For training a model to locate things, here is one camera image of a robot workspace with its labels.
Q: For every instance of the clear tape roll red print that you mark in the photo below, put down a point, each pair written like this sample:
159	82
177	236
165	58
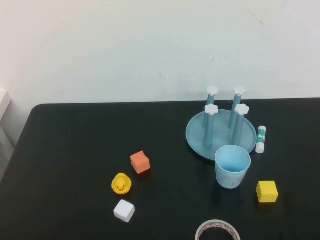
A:
217	223

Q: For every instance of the blue cup stand white caps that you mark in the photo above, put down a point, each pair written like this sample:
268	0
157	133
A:
197	135

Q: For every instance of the yellow rubber duck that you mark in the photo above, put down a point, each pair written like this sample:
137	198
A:
121	183

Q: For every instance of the orange foam cube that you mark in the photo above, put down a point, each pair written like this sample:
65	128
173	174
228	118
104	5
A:
140	162

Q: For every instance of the yellow foam cube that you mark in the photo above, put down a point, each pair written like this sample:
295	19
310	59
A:
267	192

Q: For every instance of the light blue plastic cup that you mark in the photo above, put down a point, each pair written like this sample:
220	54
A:
228	178

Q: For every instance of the white foam cube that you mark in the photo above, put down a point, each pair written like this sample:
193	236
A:
124	210

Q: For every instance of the white green glue stick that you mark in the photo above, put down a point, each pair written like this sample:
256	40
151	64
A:
261	140

